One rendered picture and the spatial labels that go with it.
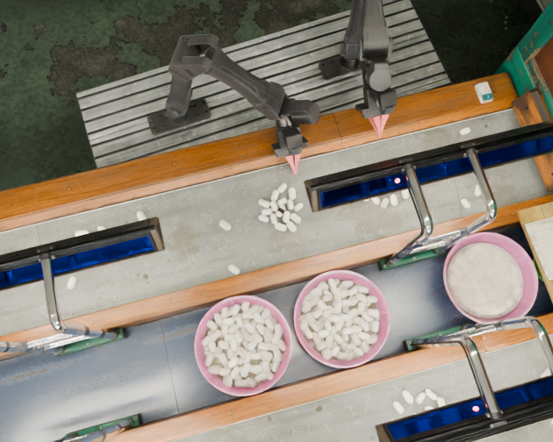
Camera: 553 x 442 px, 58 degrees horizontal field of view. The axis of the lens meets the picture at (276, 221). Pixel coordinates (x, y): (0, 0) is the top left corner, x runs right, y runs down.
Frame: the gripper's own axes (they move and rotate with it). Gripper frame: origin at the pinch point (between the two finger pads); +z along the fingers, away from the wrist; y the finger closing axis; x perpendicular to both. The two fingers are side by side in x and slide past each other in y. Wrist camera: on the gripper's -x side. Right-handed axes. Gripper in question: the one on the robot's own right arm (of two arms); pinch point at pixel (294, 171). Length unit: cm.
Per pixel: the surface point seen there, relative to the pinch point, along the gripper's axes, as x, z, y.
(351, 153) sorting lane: 3.1, -0.4, 18.8
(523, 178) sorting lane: -10, 16, 67
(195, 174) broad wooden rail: 3.8, -5.1, -29.1
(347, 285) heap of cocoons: -21.9, 29.2, 5.7
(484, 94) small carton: 4, -8, 63
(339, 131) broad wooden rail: 5.7, -7.3, 16.6
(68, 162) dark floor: 95, 5, -90
